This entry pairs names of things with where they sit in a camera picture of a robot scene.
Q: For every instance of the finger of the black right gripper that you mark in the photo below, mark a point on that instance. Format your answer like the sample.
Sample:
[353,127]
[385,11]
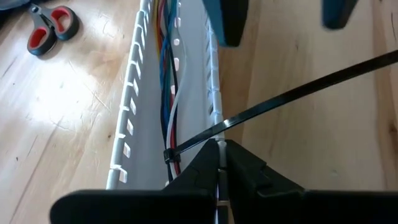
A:
[230,21]
[337,14]

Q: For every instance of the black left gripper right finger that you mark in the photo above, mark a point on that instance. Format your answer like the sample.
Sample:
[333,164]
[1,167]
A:
[245,171]

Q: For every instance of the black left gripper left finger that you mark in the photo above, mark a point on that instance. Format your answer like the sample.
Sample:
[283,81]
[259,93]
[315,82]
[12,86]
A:
[199,174]

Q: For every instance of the black zip tie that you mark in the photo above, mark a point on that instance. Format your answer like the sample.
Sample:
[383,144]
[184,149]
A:
[295,93]

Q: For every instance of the red and black scissors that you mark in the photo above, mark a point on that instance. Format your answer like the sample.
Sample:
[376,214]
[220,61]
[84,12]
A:
[46,29]

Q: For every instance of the black glove with grey cuff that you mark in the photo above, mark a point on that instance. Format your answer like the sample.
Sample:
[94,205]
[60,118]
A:
[12,3]

